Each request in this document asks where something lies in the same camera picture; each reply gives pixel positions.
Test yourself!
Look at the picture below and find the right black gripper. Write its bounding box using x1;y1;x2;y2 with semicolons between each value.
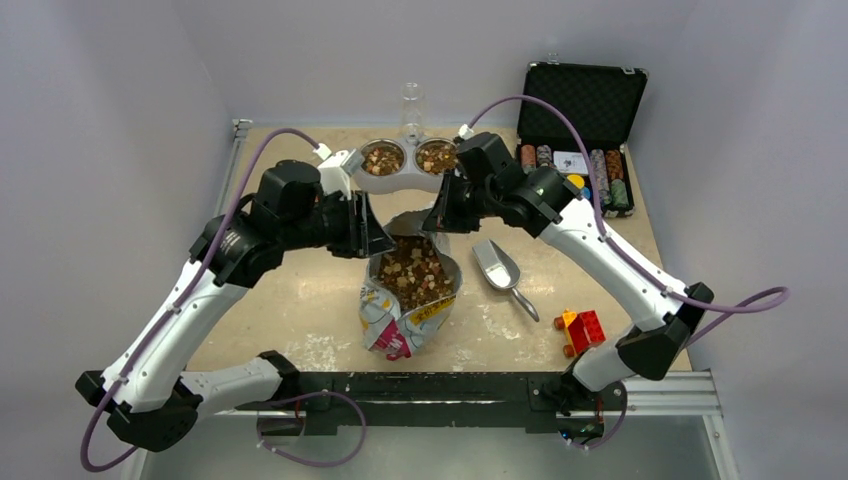
422;166;499;233

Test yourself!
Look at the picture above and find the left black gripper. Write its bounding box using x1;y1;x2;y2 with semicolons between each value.
280;189;397;258

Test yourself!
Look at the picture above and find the pet food bag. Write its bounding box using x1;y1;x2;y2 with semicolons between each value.
358;210;463;361

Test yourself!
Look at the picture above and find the metal food scoop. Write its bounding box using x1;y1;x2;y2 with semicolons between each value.
472;239;541;323

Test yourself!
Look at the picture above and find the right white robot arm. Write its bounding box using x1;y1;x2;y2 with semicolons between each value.
424;132;714;407

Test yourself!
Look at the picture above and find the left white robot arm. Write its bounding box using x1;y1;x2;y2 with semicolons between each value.
76;160;396;452

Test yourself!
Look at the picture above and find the grey double pet bowl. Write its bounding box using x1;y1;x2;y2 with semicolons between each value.
354;137;457;194

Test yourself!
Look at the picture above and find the clear water bottle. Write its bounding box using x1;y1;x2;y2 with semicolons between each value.
400;82;424;145

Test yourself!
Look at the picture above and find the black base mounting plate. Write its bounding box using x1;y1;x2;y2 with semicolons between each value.
242;372;626;439

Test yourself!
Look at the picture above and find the red yellow toy block car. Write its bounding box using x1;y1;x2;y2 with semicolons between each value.
553;310;606;359

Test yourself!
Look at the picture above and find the black poker chip case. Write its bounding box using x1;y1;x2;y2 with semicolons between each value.
516;61;649;218

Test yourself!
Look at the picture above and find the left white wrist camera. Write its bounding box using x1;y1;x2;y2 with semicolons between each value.
313;143;363;200

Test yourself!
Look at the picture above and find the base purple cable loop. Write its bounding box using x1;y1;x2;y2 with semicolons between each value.
255;388;368;468

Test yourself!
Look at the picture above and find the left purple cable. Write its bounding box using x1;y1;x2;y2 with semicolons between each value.
80;127;326;474

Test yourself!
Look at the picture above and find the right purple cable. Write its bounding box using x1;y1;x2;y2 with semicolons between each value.
463;94;792;349

